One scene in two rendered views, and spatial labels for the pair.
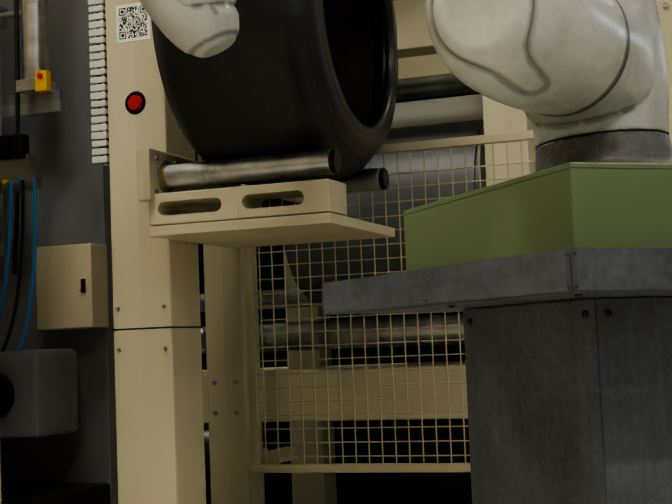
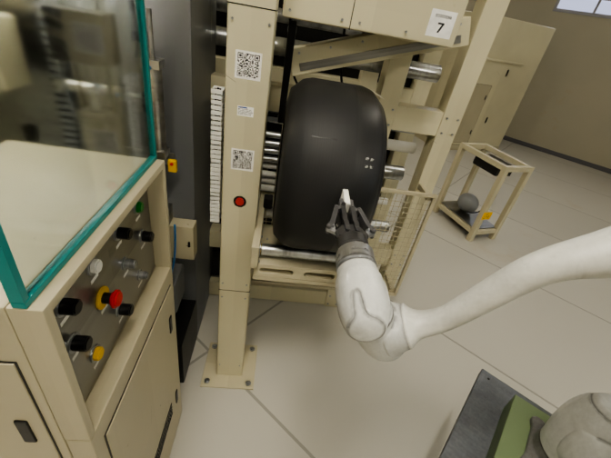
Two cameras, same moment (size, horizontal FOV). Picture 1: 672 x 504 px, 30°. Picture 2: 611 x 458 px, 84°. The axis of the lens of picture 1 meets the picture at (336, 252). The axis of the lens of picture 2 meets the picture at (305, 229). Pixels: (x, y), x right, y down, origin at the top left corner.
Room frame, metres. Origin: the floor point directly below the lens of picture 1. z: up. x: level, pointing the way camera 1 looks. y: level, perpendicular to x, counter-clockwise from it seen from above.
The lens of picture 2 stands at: (1.37, 0.66, 1.68)
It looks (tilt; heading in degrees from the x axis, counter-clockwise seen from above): 33 degrees down; 332
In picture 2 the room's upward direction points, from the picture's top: 11 degrees clockwise
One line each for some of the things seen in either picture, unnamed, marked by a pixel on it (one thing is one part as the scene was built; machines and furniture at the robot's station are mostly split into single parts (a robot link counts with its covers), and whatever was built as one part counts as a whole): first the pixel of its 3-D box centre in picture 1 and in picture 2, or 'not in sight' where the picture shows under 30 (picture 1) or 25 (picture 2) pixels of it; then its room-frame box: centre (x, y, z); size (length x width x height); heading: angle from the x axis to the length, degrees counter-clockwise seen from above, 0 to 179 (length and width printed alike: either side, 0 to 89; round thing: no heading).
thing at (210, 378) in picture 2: not in sight; (230, 363); (2.48, 0.36, 0.01); 0.27 x 0.27 x 0.02; 70
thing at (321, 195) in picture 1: (246, 204); (300, 266); (2.28, 0.16, 0.84); 0.36 x 0.09 x 0.06; 70
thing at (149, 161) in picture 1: (193, 185); (259, 227); (2.47, 0.28, 0.90); 0.40 x 0.03 x 0.10; 160
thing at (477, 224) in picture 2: not in sight; (477, 191); (3.50, -2.34, 0.40); 0.60 x 0.35 x 0.80; 177
